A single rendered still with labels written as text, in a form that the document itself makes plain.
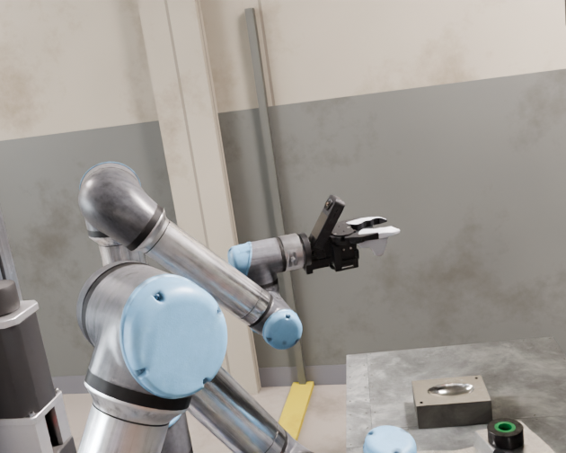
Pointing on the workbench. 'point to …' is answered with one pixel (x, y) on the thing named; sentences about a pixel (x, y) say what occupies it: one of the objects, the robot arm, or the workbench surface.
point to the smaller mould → (451, 402)
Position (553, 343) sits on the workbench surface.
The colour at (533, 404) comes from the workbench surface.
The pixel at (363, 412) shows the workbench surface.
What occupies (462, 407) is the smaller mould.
